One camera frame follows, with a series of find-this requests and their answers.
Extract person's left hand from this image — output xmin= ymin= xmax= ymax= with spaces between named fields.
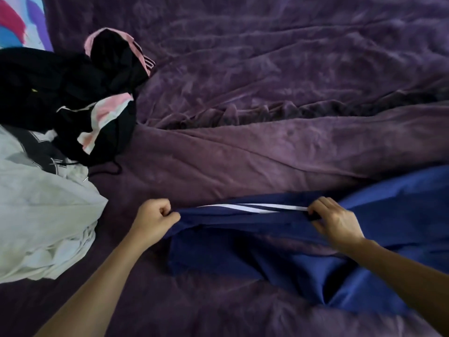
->
xmin=129 ymin=198 xmax=181 ymax=244

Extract person's right hand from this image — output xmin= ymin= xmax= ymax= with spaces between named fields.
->
xmin=308 ymin=197 xmax=366 ymax=251

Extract blue white-striped track pants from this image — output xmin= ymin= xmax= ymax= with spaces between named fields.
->
xmin=163 ymin=165 xmax=449 ymax=317

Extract person's left forearm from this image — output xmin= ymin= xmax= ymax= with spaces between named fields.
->
xmin=35 ymin=231 xmax=156 ymax=337

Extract person's right forearm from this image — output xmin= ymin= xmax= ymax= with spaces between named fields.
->
xmin=342 ymin=238 xmax=449 ymax=337

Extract white grey garment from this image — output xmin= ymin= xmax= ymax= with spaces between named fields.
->
xmin=0 ymin=125 xmax=109 ymax=284

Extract purple plush blanket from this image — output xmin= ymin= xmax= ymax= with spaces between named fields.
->
xmin=0 ymin=0 xmax=449 ymax=337

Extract black pink garment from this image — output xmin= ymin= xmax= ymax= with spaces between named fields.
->
xmin=53 ymin=28 xmax=156 ymax=167

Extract colourful patterned cloth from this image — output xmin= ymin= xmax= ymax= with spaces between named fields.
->
xmin=0 ymin=0 xmax=54 ymax=52

